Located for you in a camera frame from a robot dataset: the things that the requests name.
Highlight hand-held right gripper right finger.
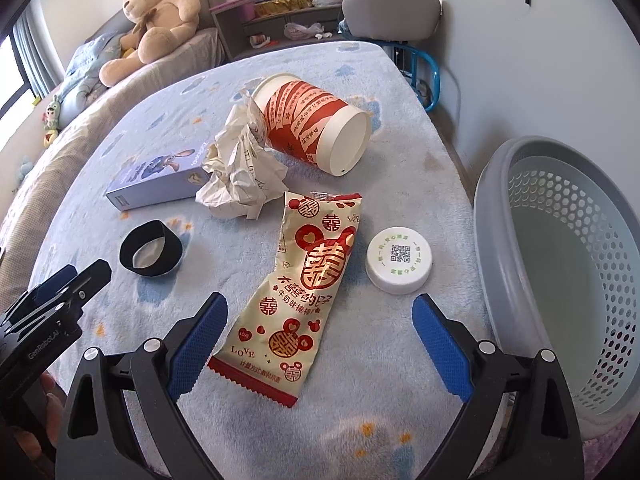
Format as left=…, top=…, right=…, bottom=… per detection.
left=411, top=294, right=586, bottom=480

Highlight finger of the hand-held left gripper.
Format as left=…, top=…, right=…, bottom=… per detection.
left=7, top=265, right=77, bottom=313
left=47, top=259, right=113, bottom=311

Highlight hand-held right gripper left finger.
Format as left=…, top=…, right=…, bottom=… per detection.
left=55, top=291, right=230, bottom=480

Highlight black ring band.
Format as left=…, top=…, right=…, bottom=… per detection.
left=119, top=220, right=182, bottom=277

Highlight white round lid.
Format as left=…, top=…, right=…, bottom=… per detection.
left=365, top=227, right=434, bottom=295

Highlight red and cream snack wrapper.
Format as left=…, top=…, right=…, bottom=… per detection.
left=207, top=191, right=363, bottom=408

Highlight lavender cardboard box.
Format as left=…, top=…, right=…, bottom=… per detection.
left=105, top=142, right=216, bottom=211

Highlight grey perforated plastic basket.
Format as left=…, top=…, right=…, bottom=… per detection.
left=472, top=136, right=640, bottom=428

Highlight white paper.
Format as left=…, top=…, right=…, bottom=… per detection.
left=195, top=87, right=288, bottom=221

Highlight red and white paper cup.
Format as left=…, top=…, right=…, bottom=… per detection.
left=250, top=74, right=372, bottom=177

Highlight person's left hand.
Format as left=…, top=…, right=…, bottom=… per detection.
left=12, top=371, right=68, bottom=466

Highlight bed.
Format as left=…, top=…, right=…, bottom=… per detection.
left=0, top=27, right=226, bottom=271

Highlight small green plush toy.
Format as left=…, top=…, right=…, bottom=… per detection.
left=41, top=94, right=63, bottom=148

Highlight light blue printed blanket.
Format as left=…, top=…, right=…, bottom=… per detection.
left=27, top=40, right=501, bottom=480

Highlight blue printed quilt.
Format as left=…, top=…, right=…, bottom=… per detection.
left=52, top=32, right=126, bottom=111

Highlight window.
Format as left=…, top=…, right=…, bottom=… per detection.
left=0, top=35, right=31, bottom=108

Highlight grey curtain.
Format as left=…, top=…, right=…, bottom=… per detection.
left=10, top=7, right=66, bottom=101

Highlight beige teddy bear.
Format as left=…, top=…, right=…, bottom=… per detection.
left=98, top=0, right=202, bottom=87

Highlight grey shelf unit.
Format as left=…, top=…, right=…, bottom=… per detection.
left=210, top=0, right=376, bottom=63

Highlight white wardrobe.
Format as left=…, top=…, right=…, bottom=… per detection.
left=440, top=0, right=640, bottom=211

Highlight pink box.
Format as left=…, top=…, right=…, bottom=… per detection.
left=209, top=0, right=261, bottom=23

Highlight white plastic bag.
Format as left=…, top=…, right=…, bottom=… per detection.
left=284, top=21, right=326, bottom=41

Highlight golden snack packs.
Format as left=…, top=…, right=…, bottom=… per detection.
left=255, top=0, right=313, bottom=17

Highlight grey chair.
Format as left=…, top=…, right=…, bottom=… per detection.
left=341, top=0, right=443, bottom=43

